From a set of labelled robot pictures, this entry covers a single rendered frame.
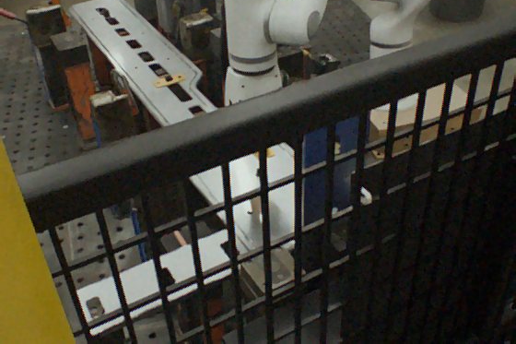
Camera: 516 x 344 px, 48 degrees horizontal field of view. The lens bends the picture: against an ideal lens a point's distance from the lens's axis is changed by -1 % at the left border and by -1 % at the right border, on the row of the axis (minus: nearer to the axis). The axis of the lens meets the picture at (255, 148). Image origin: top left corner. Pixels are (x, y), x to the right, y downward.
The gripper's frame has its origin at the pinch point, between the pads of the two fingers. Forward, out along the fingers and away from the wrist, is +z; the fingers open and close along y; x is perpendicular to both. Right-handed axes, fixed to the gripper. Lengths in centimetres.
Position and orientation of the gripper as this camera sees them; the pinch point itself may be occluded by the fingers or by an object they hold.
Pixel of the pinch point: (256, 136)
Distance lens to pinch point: 110.6
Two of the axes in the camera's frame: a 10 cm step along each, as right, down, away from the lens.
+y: -8.7, 3.2, -3.8
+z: 0.4, 8.1, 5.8
